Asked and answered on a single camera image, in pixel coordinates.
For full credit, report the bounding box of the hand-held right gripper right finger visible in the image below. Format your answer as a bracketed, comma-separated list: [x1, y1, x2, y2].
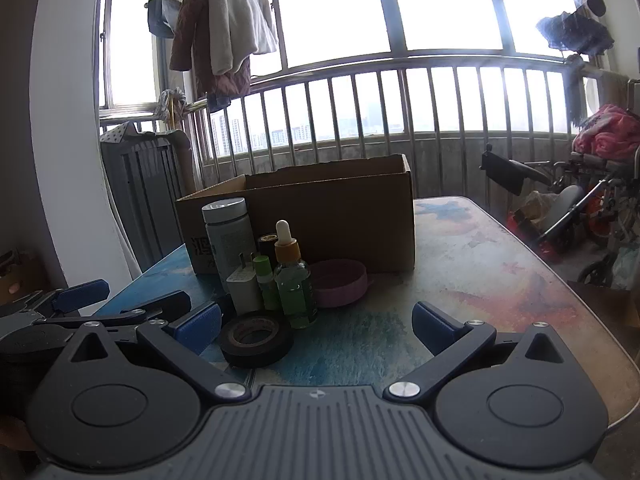
[383, 301, 569, 402]

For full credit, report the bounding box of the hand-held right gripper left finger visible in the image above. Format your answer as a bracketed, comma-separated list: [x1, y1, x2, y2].
[64, 302, 251, 402]

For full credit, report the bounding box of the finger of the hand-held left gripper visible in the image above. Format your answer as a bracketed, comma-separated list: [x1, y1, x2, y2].
[47, 290, 192, 329]
[37, 279, 111, 317]

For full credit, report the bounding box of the white charger plug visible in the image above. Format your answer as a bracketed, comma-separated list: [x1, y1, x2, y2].
[226, 252, 264, 317]

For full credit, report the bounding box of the green ball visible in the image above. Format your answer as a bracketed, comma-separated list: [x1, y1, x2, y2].
[252, 255, 281, 311]

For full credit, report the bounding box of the black tape roll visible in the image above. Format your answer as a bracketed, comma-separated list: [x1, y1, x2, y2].
[218, 311, 295, 368]

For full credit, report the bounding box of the white-capped plastic jar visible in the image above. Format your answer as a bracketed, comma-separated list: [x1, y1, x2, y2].
[201, 197, 257, 292]

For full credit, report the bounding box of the pink round bowl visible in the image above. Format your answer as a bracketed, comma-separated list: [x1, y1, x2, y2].
[309, 260, 376, 308]

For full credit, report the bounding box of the orange bottle with cream cap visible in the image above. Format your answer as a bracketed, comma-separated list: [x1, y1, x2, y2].
[273, 220, 319, 330]

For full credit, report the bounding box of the small black tube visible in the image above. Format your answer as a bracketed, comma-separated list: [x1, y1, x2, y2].
[257, 232, 280, 261]

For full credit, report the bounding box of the brown cardboard box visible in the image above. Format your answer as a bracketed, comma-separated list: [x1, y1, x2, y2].
[175, 154, 417, 275]

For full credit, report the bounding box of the grey plastic cabinet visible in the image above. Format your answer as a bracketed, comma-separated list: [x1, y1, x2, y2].
[100, 130, 185, 275]

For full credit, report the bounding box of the brown padded roll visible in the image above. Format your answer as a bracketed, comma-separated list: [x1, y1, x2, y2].
[167, 130, 197, 192]

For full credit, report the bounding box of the white perforated board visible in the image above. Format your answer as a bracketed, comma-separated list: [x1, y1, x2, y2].
[100, 122, 142, 145]

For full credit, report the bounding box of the wheelchair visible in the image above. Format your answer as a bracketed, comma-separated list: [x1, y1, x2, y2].
[480, 142, 640, 288]

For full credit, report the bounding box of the grey wheelchair cushion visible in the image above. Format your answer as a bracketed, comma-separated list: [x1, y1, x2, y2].
[542, 185, 586, 241]

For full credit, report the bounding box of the pink blanket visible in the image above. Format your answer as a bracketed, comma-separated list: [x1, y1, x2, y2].
[572, 104, 640, 161]

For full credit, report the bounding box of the brown quilted coat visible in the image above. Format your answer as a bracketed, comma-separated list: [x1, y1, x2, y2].
[169, 0, 251, 111]

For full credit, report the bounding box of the metal balcony railing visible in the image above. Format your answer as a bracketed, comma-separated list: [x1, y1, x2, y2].
[100, 49, 606, 161]

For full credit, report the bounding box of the dark hanging bag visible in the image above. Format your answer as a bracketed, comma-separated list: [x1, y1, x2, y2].
[145, 0, 182, 38]

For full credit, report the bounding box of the white fleece jacket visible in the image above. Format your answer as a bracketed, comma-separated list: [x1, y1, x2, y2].
[207, 0, 279, 77]

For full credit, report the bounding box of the dark hanging garment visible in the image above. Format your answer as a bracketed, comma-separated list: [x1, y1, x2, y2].
[536, 10, 615, 56]

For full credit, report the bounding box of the yellow handled mop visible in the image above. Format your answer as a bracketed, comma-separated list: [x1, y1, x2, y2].
[157, 87, 190, 131]

